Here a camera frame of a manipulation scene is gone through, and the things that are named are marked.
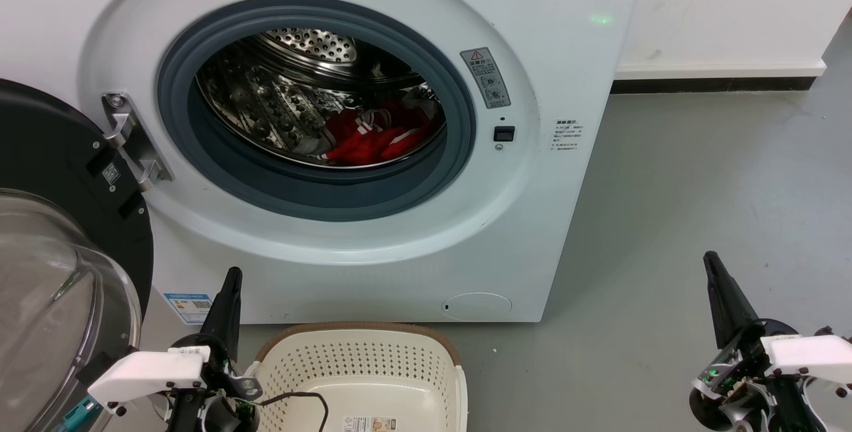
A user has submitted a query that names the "blue white energy label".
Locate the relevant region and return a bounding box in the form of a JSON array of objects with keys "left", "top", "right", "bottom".
[{"left": 164, "top": 293, "right": 214, "bottom": 325}]

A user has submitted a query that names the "stainless steel washing machine drum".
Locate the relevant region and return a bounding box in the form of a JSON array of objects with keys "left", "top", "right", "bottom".
[{"left": 195, "top": 27, "right": 447, "bottom": 168}]

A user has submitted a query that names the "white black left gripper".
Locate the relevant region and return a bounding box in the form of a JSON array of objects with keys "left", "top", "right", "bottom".
[{"left": 87, "top": 267, "right": 262, "bottom": 432}]

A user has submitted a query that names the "teal left cable connector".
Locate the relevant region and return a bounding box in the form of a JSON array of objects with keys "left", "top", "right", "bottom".
[{"left": 57, "top": 397, "right": 102, "bottom": 432}]

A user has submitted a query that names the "thin black left gripper cable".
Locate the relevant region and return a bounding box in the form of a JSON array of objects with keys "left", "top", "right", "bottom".
[{"left": 256, "top": 391, "right": 330, "bottom": 432}]

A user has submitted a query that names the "printed paper label sticker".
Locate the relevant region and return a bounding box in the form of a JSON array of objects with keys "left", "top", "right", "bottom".
[{"left": 343, "top": 416, "right": 398, "bottom": 432}]

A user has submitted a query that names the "grey rubber door gasket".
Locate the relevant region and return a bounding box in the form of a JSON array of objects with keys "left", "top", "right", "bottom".
[{"left": 157, "top": 0, "right": 477, "bottom": 222}]

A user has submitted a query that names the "round white filter cover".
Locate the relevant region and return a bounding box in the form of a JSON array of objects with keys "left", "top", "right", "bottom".
[{"left": 442, "top": 292, "right": 513, "bottom": 322}]

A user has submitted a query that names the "white front-load washing machine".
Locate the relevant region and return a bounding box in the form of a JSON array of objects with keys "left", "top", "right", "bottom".
[{"left": 0, "top": 0, "right": 648, "bottom": 325}]

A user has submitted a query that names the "washing machine door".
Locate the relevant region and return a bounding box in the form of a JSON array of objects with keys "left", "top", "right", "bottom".
[{"left": 0, "top": 78, "right": 155, "bottom": 432}]

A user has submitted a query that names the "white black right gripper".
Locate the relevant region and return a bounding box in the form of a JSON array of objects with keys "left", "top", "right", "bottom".
[{"left": 689, "top": 251, "right": 852, "bottom": 432}]

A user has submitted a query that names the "black wall baseboard strip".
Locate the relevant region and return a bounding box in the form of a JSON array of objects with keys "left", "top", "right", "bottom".
[{"left": 611, "top": 77, "right": 818, "bottom": 95}]

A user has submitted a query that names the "grey warning label sticker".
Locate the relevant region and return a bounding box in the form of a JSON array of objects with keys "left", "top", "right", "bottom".
[{"left": 461, "top": 47, "right": 512, "bottom": 110}]

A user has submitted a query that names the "red and white garment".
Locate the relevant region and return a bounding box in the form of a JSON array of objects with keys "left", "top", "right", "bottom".
[{"left": 318, "top": 101, "right": 445, "bottom": 166}]

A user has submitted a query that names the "silver metal door hinge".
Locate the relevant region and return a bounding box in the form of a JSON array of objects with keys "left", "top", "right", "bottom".
[{"left": 101, "top": 93, "right": 175, "bottom": 193}]

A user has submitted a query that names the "white perforated laundry basket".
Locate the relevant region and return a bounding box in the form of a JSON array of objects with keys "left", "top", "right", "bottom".
[{"left": 243, "top": 322, "right": 469, "bottom": 432}]

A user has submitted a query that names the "white text sticker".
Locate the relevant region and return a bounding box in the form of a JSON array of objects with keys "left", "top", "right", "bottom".
[{"left": 552, "top": 119, "right": 585, "bottom": 153}]

